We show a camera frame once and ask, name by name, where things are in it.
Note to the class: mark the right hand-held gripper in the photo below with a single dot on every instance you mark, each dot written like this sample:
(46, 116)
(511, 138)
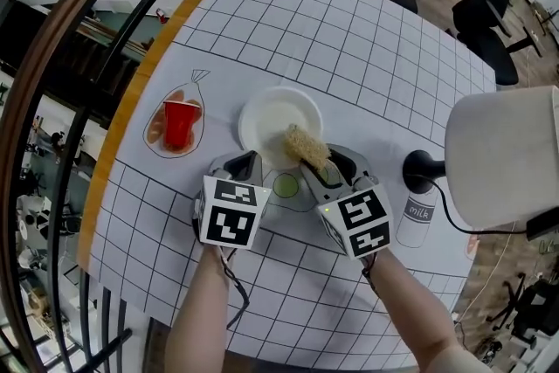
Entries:
(362, 223)

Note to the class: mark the person's left forearm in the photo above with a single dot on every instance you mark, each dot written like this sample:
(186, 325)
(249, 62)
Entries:
(196, 310)

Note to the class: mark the white round plate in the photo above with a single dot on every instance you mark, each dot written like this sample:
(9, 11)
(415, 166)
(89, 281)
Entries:
(271, 118)

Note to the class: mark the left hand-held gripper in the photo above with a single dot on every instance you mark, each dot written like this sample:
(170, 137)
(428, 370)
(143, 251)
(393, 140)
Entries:
(227, 218)

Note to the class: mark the red plastic cup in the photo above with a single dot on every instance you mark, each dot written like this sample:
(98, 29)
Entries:
(179, 122)

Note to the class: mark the beige fibrous loofah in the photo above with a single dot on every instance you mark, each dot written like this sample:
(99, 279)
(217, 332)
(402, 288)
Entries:
(305, 144)

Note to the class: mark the person's right forearm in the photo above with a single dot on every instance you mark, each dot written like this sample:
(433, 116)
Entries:
(406, 310)

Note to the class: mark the white shade table lamp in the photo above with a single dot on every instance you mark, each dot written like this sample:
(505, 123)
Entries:
(502, 153)

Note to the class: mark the black swivel chair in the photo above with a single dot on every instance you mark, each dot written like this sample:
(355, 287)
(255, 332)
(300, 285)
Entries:
(537, 305)

